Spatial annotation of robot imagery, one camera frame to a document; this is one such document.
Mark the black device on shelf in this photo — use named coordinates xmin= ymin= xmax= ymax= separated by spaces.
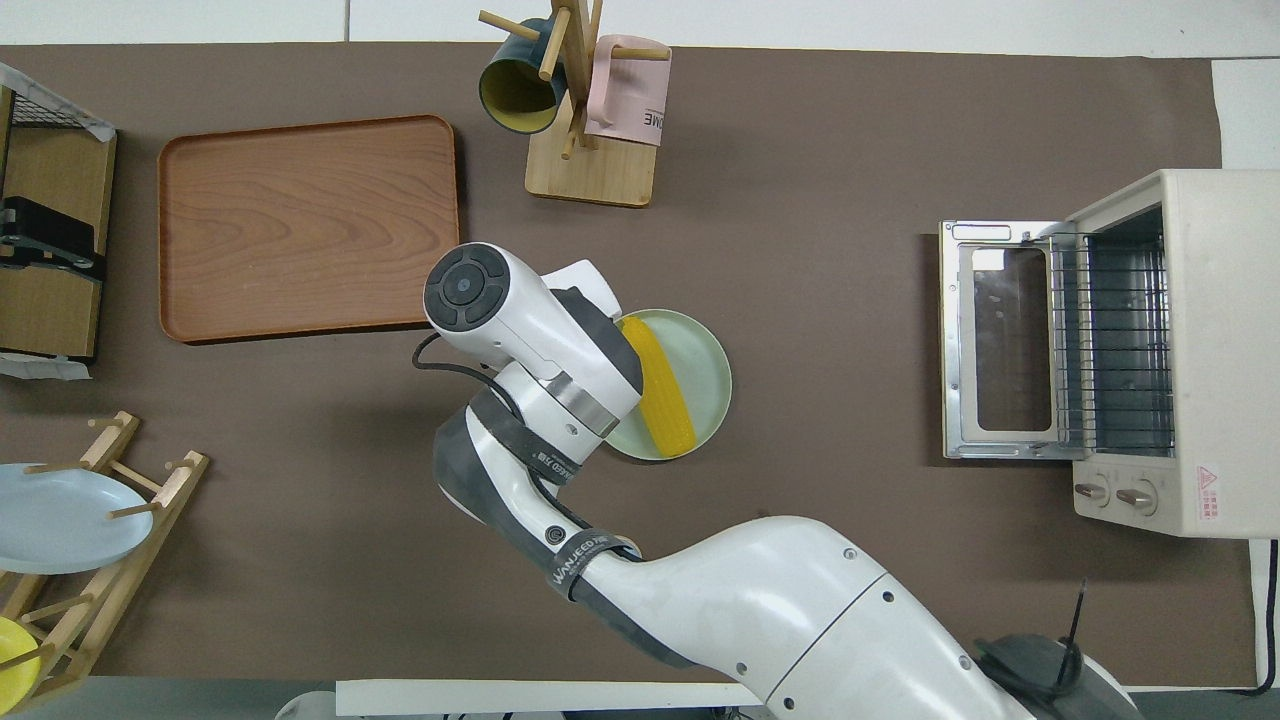
xmin=0 ymin=196 xmax=106 ymax=283

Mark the yellow corn cob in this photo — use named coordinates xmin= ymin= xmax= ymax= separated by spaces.
xmin=617 ymin=315 xmax=698 ymax=457

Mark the light blue plate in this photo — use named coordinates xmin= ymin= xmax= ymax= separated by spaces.
xmin=0 ymin=463 xmax=155 ymax=576

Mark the brown table mat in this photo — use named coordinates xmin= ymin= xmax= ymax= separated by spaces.
xmin=0 ymin=42 xmax=1257 ymax=689

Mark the wooden shelf box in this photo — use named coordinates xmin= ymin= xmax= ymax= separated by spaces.
xmin=0 ymin=85 xmax=118 ymax=361

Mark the dark green mug yellow inside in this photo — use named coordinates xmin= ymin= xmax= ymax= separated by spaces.
xmin=478 ymin=20 xmax=569 ymax=136

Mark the pale green plate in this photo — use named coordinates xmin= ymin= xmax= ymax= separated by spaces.
xmin=600 ymin=308 xmax=734 ymax=463

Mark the brown wooden tray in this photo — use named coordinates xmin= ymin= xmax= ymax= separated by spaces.
xmin=157 ymin=114 xmax=465 ymax=345

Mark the black oven power cable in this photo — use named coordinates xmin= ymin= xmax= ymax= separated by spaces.
xmin=1228 ymin=538 xmax=1280 ymax=698

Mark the white round object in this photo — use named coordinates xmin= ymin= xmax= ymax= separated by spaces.
xmin=274 ymin=690 xmax=338 ymax=720

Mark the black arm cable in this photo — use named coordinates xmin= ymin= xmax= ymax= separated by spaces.
xmin=412 ymin=332 xmax=506 ymax=386

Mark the pink mug with print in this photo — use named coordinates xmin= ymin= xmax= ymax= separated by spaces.
xmin=585 ymin=34 xmax=672 ymax=148

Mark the wooden dish rack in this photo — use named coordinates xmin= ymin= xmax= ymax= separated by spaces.
xmin=0 ymin=410 xmax=211 ymax=713

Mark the cream toaster oven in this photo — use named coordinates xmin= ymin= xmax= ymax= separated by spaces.
xmin=938 ymin=168 xmax=1280 ymax=540

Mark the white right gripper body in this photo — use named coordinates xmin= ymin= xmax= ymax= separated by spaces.
xmin=541 ymin=258 xmax=624 ymax=315

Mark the wooden mug tree stand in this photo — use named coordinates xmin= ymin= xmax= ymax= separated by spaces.
xmin=477 ymin=0 xmax=671 ymax=209

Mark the yellow plate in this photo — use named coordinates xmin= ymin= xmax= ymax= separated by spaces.
xmin=0 ymin=616 xmax=43 ymax=709

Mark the black wire mesh basket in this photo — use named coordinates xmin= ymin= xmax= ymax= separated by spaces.
xmin=0 ymin=62 xmax=116 ymax=141

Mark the white board strip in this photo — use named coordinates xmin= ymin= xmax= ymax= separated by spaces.
xmin=336 ymin=680 xmax=766 ymax=718

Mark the metal oven wire rack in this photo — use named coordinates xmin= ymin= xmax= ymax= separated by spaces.
xmin=1022 ymin=230 xmax=1175 ymax=459

